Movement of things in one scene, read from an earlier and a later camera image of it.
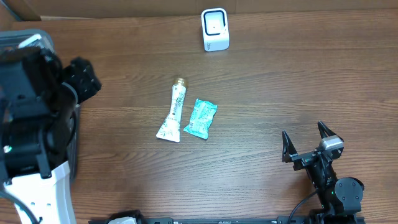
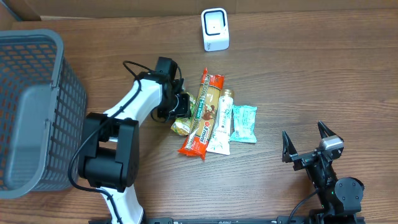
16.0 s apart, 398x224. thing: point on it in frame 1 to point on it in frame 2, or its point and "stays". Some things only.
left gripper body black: x=82 y=78 to x=181 y=106
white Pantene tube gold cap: x=170 y=130 to x=220 y=142
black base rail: x=348 y=215 stays
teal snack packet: x=202 y=116 to x=244 y=117
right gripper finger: x=288 y=150 stays
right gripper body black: x=305 y=160 stays
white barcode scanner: x=215 y=29 stays
